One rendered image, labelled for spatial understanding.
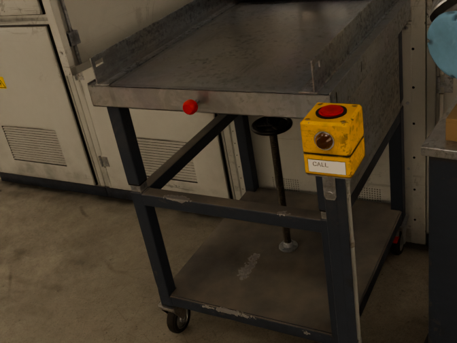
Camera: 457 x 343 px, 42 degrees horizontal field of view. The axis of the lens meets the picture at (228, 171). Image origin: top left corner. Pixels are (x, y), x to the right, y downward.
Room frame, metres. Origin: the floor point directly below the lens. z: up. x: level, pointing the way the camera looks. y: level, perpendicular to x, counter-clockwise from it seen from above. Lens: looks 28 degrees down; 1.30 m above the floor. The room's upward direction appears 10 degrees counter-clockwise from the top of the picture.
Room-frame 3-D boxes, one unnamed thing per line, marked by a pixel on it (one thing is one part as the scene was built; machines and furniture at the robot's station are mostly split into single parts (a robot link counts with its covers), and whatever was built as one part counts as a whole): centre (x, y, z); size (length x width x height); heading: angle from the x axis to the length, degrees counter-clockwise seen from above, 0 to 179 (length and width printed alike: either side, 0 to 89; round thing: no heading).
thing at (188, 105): (1.21, 0.05, 0.82); 0.04 x 0.03 x 0.03; 147
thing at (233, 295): (1.52, -0.14, 0.46); 0.64 x 0.58 x 0.66; 147
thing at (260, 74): (1.52, -0.14, 0.82); 0.68 x 0.62 x 0.06; 147
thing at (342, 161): (0.87, -0.18, 0.85); 0.08 x 0.08 x 0.10; 57
